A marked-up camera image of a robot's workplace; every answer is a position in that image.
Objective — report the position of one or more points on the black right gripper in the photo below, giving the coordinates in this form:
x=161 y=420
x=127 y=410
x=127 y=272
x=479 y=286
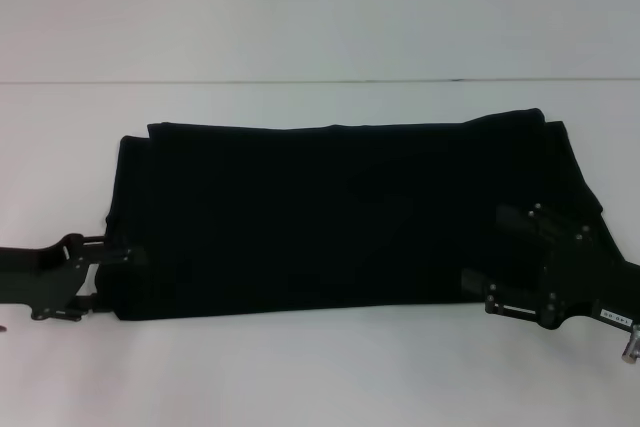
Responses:
x=585 y=277

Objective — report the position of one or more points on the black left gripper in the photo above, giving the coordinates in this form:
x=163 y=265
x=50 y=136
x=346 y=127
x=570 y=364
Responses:
x=45 y=277

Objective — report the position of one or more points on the black shirt with FREE print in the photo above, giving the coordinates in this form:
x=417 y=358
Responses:
x=325 y=222

